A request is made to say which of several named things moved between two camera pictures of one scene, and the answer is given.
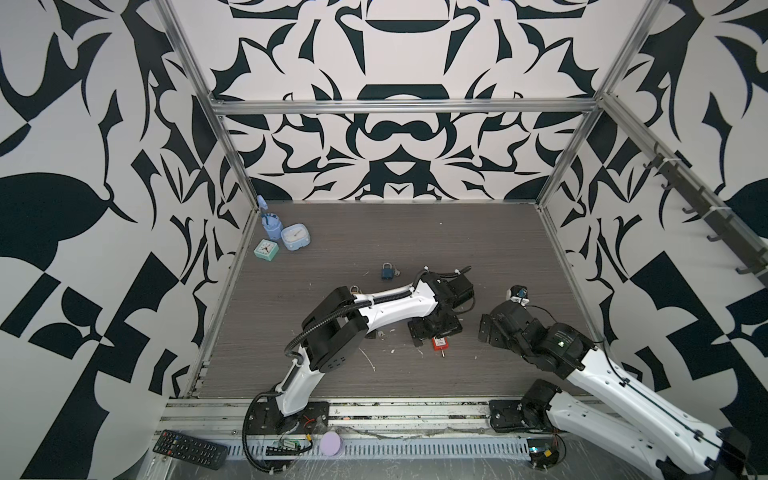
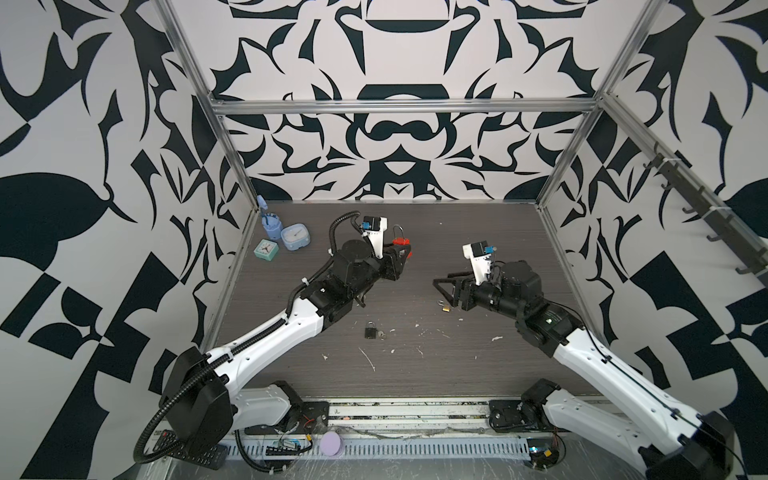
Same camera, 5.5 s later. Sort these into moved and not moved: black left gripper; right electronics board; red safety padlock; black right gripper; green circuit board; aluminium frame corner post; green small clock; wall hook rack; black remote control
Moved: red safety padlock; black right gripper; black left gripper
Not moved: green small clock; right electronics board; aluminium frame corner post; wall hook rack; green circuit board; black remote control
